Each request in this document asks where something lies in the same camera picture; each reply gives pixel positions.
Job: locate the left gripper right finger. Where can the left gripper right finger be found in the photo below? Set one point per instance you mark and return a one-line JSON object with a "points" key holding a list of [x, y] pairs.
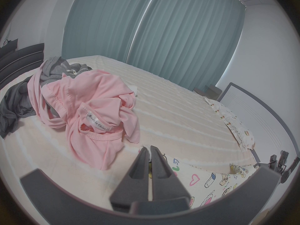
{"points": [[164, 184]]}

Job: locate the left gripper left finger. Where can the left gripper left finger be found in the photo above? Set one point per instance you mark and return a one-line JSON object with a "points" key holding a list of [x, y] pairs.
{"points": [[138, 184]]}

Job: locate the white printed pyjama top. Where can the white printed pyjama top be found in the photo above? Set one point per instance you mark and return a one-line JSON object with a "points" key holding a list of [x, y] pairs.
{"points": [[206, 184]]}

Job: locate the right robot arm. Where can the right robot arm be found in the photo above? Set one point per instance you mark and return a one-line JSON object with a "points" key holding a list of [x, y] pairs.
{"points": [[290, 170]]}

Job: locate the bed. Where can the bed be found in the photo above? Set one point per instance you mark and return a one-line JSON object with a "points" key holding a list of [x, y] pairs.
{"points": [[175, 116]]}

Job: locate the pile of clothes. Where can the pile of clothes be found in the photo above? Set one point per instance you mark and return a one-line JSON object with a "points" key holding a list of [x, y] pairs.
{"points": [[93, 102]]}

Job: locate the white printed pillow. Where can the white printed pillow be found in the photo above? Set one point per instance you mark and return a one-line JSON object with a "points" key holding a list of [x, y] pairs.
{"points": [[234, 125]]}

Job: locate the grey bedside table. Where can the grey bedside table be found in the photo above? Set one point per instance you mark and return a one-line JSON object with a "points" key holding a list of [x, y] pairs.
{"points": [[208, 92]]}

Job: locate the blue-green curtain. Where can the blue-green curtain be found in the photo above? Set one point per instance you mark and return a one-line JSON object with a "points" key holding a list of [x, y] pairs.
{"points": [[105, 20], [192, 31]]}

